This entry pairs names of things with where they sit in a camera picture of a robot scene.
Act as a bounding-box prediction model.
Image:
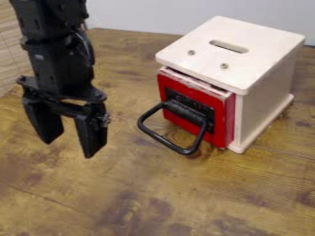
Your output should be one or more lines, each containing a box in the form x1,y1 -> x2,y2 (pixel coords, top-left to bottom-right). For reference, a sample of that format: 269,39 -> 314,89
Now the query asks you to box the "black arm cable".
73,29 -> 97,67

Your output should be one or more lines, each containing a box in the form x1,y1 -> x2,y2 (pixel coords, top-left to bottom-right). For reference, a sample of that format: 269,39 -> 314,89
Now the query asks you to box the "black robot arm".
10,0 -> 110,158

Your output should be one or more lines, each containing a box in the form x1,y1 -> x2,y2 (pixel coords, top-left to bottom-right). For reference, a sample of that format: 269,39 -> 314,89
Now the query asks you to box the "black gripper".
19,34 -> 110,159

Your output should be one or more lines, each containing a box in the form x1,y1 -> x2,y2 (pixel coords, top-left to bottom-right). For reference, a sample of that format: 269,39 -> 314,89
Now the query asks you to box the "red drawer front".
158,66 -> 237,148

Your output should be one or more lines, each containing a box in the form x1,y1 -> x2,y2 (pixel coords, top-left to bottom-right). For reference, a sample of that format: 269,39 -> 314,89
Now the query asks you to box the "white wooden drawer box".
157,16 -> 306,153

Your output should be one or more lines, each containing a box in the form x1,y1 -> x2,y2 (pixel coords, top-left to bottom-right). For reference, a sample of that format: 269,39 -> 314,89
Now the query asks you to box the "black metal drawer handle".
138,99 -> 215,156

